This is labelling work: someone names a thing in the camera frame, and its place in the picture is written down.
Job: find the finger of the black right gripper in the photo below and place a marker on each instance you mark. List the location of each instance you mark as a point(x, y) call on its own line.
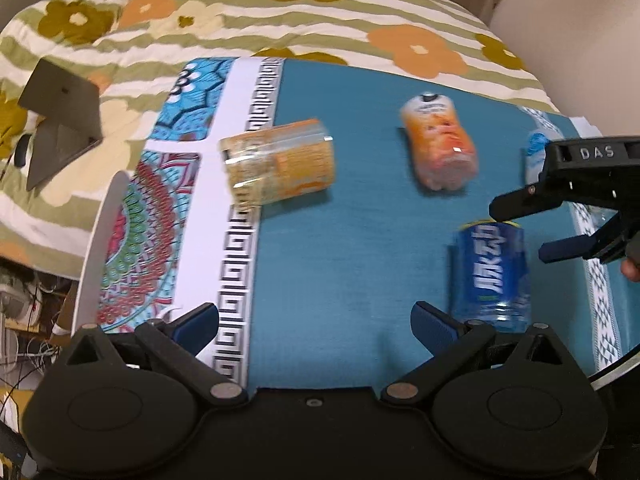
point(533, 199)

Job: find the blue labelled plastic cup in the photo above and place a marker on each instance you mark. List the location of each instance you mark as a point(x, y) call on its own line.
point(490, 280)

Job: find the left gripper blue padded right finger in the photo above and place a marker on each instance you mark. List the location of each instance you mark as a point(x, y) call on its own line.
point(454, 347)

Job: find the floral striped quilt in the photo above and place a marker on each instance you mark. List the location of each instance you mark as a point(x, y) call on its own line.
point(133, 50)

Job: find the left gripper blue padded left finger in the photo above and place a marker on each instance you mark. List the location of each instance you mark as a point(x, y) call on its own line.
point(175, 345)

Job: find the teal patterned tablecloth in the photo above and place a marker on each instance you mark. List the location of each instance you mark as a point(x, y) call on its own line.
point(316, 291)

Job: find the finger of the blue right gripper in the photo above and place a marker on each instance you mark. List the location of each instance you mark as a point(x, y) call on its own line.
point(613, 241)

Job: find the yellow orange labelled cup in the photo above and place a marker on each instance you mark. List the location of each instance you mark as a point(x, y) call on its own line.
point(278, 163)

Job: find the orange labelled plastic cup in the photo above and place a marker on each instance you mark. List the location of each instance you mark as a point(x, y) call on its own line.
point(443, 154)

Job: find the black computer mouse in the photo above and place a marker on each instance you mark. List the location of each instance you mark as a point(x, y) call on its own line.
point(20, 150)

